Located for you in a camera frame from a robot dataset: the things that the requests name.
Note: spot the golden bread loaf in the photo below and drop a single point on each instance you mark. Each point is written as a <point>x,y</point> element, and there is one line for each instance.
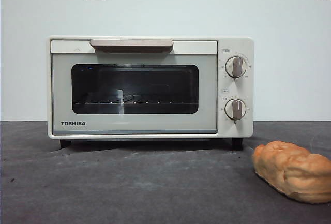
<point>289,169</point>

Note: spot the beige oven timer knob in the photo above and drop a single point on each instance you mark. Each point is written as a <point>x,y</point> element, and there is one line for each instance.
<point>235,109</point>

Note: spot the beige oven temperature knob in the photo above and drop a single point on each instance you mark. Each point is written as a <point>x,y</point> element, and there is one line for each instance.
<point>235,66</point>

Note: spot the white Toshiba toaster oven housing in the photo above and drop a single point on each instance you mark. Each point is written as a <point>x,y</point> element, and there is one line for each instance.
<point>234,45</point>

